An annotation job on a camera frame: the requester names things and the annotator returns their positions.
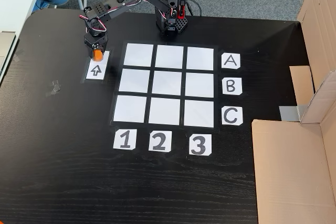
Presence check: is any white paper grid square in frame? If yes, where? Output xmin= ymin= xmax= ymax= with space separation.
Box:
xmin=155 ymin=45 xmax=184 ymax=69
xmin=113 ymin=94 xmax=147 ymax=123
xmin=119 ymin=68 xmax=151 ymax=93
xmin=123 ymin=43 xmax=154 ymax=67
xmin=149 ymin=97 xmax=181 ymax=125
xmin=183 ymin=99 xmax=214 ymax=127
xmin=185 ymin=72 xmax=214 ymax=98
xmin=152 ymin=70 xmax=182 ymax=95
xmin=186 ymin=47 xmax=214 ymax=71

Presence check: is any white arrow paper sheet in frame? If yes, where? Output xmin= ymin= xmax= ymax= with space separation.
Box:
xmin=85 ymin=50 xmax=110 ymax=80

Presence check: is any clear tape piece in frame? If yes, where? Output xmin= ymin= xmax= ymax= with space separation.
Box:
xmin=45 ymin=79 xmax=61 ymax=98

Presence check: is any grey tape piece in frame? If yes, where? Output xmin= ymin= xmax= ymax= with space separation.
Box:
xmin=12 ymin=49 xmax=26 ymax=62

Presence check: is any white table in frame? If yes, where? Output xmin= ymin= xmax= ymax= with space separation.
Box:
xmin=0 ymin=0 xmax=48 ymax=84

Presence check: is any paper sheet number 1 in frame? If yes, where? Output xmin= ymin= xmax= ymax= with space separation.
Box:
xmin=113 ymin=129 xmax=137 ymax=151

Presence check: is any paper sheet number 2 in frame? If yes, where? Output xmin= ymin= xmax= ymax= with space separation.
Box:
xmin=148 ymin=131 xmax=173 ymax=152

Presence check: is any paper sheet letter A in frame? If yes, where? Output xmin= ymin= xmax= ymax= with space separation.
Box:
xmin=221 ymin=52 xmax=241 ymax=70

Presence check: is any paper sheet letter B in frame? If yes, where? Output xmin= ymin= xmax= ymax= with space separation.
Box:
xmin=222 ymin=77 xmax=243 ymax=95

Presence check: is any paper sheet number 3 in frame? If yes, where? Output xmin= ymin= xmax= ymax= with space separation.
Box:
xmin=189 ymin=134 xmax=213 ymax=156

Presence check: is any paper sheet letter C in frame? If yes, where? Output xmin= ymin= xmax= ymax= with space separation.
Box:
xmin=222 ymin=106 xmax=243 ymax=125

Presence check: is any brown cardboard screen panel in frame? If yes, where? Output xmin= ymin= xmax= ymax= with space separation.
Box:
xmin=289 ymin=0 xmax=336 ymax=106
xmin=251 ymin=69 xmax=336 ymax=224

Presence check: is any black power cable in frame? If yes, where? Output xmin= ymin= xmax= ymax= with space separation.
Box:
xmin=183 ymin=0 xmax=203 ymax=17

